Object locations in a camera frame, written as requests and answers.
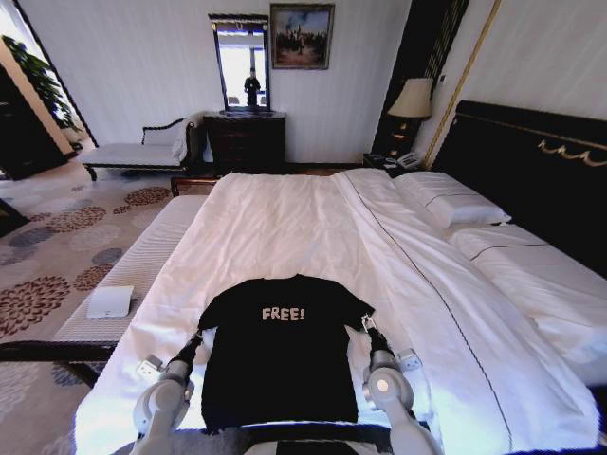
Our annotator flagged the black FREE print t-shirt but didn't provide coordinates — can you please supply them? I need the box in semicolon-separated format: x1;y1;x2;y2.
197;273;377;433

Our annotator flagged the flat white box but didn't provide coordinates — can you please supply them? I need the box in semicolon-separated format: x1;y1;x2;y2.
85;284;136;319

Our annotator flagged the white cushioned bench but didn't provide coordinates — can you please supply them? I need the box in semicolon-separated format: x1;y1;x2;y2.
0;193;211;376

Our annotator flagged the white duvet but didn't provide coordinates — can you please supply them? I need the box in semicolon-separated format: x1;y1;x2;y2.
74;169;599;455

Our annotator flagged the white pillow with dark piping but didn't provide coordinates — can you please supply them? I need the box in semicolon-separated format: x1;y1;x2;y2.
446;224;607;370
392;171;513;230

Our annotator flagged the dark nightstand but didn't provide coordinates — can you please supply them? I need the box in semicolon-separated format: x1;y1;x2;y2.
362;150;429;178

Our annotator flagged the white chaise longue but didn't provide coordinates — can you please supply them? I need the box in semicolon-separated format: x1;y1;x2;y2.
82;117;198;182

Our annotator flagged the dark wooden dresser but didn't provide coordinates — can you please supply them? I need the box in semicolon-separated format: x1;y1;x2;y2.
202;110;288;177

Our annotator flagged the black headboard with gold trim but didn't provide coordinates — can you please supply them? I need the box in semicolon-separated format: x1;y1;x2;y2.
430;99;607;282

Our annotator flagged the table lamp with cream shade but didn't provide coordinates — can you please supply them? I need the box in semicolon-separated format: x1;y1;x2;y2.
386;77;434;146

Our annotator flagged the dark statuette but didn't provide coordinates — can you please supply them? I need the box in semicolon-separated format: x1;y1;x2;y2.
243;66;263;108

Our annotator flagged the dark wooden cabinet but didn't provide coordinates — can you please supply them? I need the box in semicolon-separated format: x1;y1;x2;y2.
0;64;68;182

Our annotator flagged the dark framed mirror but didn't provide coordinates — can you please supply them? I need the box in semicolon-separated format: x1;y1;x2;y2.
208;12;275;114

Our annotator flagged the framed painting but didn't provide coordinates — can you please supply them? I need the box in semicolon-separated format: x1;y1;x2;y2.
268;3;337;72

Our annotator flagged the green potted plant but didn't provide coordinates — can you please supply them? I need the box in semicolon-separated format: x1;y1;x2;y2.
1;34;83;135

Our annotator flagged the dark wooden bed frame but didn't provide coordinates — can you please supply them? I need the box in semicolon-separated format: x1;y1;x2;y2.
170;174;222;198

